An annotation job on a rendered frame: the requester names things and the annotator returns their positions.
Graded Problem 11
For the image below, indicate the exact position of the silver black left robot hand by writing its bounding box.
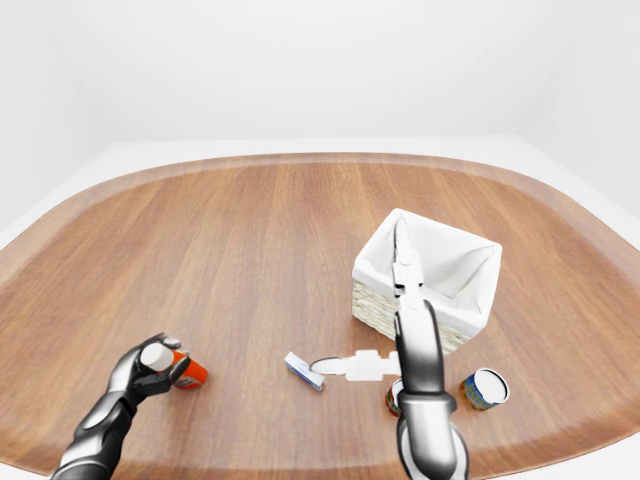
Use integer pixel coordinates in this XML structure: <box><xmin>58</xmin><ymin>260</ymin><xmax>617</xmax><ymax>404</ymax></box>
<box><xmin>107</xmin><ymin>333</ymin><xmax>192</xmax><ymax>407</ymax></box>

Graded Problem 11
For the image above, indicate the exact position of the wicker basket with white liner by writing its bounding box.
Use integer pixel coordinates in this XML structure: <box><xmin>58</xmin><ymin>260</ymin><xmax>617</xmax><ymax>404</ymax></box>
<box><xmin>351</xmin><ymin>207</ymin><xmax>503</xmax><ymax>357</ymax></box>

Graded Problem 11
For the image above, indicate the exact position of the small white and blue box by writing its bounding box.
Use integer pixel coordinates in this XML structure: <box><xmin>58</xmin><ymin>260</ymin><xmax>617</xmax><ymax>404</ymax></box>
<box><xmin>284</xmin><ymin>351</ymin><xmax>327</xmax><ymax>393</ymax></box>

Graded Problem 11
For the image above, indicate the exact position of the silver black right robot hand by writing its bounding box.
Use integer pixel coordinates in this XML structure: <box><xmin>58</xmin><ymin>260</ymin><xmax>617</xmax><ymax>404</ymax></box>
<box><xmin>311</xmin><ymin>215</ymin><xmax>447</xmax><ymax>397</ymax></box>

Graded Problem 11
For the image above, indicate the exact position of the orange ketchup bottle white cap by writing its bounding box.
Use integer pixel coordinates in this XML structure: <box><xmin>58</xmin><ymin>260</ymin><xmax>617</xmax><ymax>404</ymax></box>
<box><xmin>140</xmin><ymin>343</ymin><xmax>209</xmax><ymax>391</ymax></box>

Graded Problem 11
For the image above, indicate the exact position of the red and green tin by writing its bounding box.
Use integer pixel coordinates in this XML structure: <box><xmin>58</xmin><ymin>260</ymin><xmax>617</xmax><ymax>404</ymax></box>
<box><xmin>384</xmin><ymin>377</ymin><xmax>406</xmax><ymax>418</ymax></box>

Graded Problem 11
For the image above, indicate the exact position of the blue and yellow tin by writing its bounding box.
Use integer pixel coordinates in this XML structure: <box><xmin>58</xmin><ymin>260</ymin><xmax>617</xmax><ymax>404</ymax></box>
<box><xmin>460</xmin><ymin>367</ymin><xmax>512</xmax><ymax>413</ymax></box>

